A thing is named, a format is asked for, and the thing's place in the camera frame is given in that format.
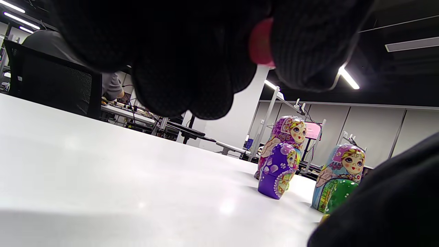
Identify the person's right hand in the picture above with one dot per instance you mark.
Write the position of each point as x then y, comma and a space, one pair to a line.
394, 206

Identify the person's left hand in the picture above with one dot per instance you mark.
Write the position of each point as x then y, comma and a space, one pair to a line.
171, 51

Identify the green Russian doll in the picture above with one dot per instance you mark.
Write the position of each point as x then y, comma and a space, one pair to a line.
337, 195

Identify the light blue Russian doll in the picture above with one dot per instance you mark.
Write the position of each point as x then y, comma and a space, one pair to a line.
346, 161

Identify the red Russian doll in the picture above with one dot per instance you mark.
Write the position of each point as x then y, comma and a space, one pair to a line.
260, 43

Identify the purple Russian doll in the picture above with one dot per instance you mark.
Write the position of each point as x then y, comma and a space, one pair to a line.
274, 171

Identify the largest pink-purple Russian doll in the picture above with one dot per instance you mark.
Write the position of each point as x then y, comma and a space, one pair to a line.
291, 132

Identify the white background desk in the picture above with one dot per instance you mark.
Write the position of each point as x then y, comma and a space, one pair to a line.
127, 113

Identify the ceiling light strip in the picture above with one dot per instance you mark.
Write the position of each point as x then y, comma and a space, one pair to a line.
20, 20
270, 84
348, 77

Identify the pink-screen monitor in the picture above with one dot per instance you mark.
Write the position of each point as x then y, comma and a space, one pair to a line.
312, 130

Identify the black mesh office chair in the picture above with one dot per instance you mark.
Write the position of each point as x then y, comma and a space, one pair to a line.
51, 85

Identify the white frame post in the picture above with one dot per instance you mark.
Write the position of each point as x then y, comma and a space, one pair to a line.
265, 120

